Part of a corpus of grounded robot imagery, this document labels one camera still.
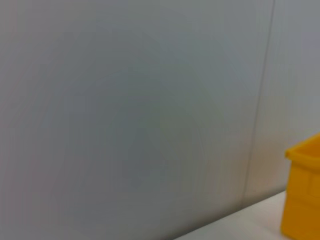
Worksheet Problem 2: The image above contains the yellow plastic storage bin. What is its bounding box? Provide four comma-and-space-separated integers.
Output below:
279, 132, 320, 240

